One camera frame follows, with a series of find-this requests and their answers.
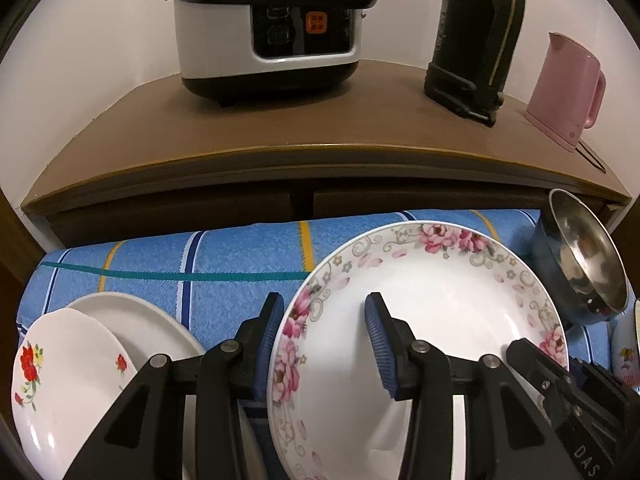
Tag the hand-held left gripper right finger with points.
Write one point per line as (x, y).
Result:
(376, 330)

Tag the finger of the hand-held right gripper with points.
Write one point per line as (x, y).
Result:
(537, 365)
(602, 385)

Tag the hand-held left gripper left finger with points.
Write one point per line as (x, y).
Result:
(270, 330)

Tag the white enamel bowl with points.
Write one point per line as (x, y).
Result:
(625, 355)

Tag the pink floral white plate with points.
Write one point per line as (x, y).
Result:
(450, 285)

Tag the blue plaid cloth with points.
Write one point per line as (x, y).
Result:
(225, 260)

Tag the stainless steel bowl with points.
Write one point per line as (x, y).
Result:
(585, 250)

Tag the plain white plate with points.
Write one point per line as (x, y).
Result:
(140, 325)

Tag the wooden cabinet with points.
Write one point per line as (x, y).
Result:
(300, 120)

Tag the red flower white plate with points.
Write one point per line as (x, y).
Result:
(65, 385)

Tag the pink electric kettle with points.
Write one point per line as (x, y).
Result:
(565, 95)

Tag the white black rice cooker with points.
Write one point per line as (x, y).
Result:
(225, 35)

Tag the black thermos flask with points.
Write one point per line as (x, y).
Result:
(470, 35)

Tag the wooden door frame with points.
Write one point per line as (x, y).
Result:
(15, 260)

